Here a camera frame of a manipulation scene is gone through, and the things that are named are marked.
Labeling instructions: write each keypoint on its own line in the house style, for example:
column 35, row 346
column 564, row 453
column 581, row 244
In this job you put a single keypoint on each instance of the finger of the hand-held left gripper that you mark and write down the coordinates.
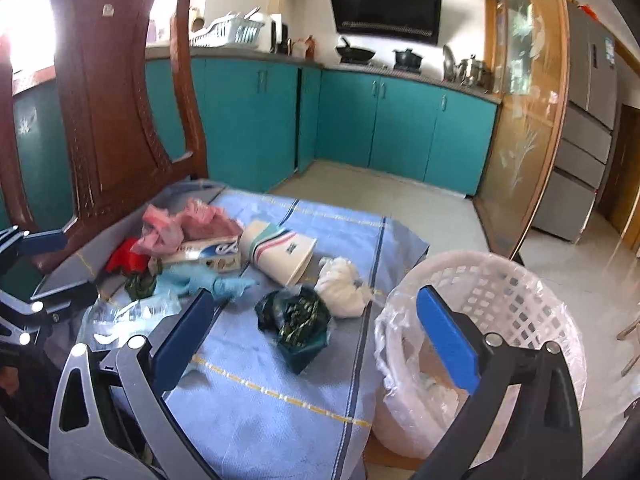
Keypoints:
column 42, row 245
column 55, row 287

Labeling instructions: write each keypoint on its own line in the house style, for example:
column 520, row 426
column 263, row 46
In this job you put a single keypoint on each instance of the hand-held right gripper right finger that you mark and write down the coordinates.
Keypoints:
column 447, row 340

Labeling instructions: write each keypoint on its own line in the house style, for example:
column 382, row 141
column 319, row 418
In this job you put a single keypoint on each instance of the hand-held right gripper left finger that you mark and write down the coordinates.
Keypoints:
column 185, row 332

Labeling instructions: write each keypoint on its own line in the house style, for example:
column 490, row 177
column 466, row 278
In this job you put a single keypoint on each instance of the clear plastic basket liner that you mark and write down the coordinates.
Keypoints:
column 395, row 320

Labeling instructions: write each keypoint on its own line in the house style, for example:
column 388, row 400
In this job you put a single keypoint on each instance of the red wrapper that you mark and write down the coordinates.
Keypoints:
column 122, row 260

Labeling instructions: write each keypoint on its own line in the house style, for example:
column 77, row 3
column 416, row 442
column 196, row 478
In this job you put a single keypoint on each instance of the white plastic mesh basket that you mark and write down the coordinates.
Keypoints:
column 500, row 285

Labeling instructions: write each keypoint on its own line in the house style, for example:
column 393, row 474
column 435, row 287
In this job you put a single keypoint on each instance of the white and blue medicine box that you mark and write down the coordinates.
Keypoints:
column 205, row 256

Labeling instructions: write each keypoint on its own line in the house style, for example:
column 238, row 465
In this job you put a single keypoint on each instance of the light blue crumpled cloth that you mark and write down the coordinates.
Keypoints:
column 185, row 280

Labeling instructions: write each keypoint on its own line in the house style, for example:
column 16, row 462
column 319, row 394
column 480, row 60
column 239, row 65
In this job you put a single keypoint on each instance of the green crumpled wrapper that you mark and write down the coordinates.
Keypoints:
column 140, row 285

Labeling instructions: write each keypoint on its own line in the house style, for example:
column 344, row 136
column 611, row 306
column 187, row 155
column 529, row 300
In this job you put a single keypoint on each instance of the clear plastic bag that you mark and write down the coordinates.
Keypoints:
column 115, row 320

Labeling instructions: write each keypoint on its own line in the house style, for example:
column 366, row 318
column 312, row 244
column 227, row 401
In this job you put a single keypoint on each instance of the pink crumpled packet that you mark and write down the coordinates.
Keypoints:
column 160, row 230

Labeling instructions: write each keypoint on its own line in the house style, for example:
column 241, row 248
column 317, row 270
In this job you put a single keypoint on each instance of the dark green foil bag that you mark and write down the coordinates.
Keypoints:
column 295, row 327

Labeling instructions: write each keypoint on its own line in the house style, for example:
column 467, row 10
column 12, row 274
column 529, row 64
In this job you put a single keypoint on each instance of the white crumpled plastic bag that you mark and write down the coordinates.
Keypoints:
column 340, row 290

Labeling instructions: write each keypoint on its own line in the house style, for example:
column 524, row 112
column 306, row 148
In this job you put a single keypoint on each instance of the striped paper cup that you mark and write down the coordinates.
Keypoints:
column 275, row 255

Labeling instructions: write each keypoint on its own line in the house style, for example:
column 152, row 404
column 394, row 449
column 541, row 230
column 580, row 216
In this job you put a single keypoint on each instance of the blue striped tablecloth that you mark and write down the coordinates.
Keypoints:
column 280, row 410

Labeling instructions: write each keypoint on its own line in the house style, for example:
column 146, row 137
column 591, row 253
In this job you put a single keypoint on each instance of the carved wooden chair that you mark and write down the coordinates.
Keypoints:
column 105, row 110

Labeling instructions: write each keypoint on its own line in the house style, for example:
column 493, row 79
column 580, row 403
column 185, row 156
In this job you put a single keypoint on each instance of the teal kitchen cabinet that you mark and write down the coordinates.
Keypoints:
column 400, row 125

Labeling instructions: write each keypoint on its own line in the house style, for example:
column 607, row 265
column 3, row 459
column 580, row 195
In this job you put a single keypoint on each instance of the brown wooden door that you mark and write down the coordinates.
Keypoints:
column 622, row 175

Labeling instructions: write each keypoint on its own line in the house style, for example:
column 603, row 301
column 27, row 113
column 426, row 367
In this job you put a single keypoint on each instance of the etched glass sliding door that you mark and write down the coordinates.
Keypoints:
column 525, row 110

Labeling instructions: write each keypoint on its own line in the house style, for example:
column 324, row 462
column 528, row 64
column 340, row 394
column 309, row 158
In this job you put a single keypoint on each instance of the steel stock pot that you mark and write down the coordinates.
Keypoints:
column 475, row 72

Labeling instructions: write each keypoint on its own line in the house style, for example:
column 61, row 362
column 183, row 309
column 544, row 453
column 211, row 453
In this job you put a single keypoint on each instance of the steel pot lid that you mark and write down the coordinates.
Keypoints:
column 449, row 65

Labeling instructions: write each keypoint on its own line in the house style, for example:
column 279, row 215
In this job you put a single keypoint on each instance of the white dish rack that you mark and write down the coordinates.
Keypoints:
column 225, row 32

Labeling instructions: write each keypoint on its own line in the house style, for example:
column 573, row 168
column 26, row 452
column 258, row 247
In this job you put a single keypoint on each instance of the black cooking pot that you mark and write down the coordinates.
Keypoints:
column 408, row 60

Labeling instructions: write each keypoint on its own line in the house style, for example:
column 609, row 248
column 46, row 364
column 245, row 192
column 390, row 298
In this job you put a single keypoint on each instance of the silver refrigerator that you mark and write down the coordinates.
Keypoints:
column 585, row 85

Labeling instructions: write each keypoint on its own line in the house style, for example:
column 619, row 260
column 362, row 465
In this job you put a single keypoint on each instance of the black wok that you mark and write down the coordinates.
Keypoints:
column 356, row 54

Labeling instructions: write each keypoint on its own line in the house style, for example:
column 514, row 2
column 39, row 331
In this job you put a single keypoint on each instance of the white kitchen appliance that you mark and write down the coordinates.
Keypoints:
column 267, row 32

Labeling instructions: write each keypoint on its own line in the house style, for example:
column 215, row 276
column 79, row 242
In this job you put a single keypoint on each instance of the black range hood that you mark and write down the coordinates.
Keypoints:
column 385, row 5

